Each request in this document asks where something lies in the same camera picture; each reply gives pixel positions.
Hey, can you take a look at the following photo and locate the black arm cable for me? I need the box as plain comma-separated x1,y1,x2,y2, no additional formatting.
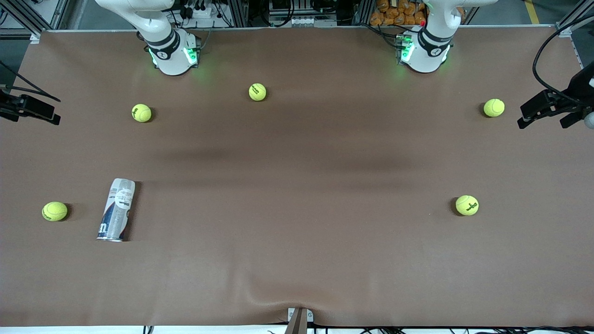
533,14,594,105
0,62,62,103

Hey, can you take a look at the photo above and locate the silver electronics unit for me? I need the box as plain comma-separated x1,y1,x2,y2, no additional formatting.
269,0,338,27

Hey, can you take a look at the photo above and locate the brown table cover mat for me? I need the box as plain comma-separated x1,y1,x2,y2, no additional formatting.
0,26,594,328

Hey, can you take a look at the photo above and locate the metal table clamp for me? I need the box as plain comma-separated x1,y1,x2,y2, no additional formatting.
287,307,314,334

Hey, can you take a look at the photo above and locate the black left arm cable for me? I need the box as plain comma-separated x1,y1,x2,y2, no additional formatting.
533,14,594,105

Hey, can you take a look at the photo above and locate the orange packaged goods pile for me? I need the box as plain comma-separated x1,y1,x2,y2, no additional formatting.
370,0,426,26

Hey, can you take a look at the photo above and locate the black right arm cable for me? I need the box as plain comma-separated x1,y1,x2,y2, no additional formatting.
0,62,62,103

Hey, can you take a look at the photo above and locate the Wilson tennis ball can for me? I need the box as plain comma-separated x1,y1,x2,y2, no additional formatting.
97,178,136,242

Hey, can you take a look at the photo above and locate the aluminium frame profile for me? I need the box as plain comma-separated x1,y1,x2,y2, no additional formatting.
352,0,372,26
231,0,249,27
556,0,594,37
0,0,70,37

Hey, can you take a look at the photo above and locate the white power strip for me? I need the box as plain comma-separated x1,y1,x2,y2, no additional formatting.
182,4,215,20

